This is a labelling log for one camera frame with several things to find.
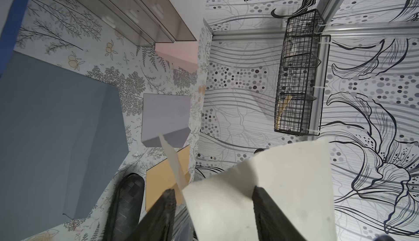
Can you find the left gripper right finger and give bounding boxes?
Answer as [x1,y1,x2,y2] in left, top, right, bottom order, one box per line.
[252,186,306,241]

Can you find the white mini drawer box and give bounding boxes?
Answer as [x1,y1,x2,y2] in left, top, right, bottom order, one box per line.
[77,0,206,46]

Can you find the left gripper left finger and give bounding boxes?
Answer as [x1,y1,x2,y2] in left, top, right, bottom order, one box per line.
[126,189,176,241]

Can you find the black wire basket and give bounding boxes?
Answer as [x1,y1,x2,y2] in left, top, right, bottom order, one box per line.
[274,9,325,136]

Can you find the black remote control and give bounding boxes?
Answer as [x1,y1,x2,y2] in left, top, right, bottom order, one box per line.
[102,173,145,241]

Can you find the tan kraft envelope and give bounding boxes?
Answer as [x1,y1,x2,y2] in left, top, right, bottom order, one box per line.
[145,146,191,212]

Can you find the pink envelope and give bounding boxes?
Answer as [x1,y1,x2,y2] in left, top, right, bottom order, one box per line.
[155,41,199,74]

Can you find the dark grey envelope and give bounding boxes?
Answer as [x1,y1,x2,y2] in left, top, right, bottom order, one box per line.
[1,52,128,241]

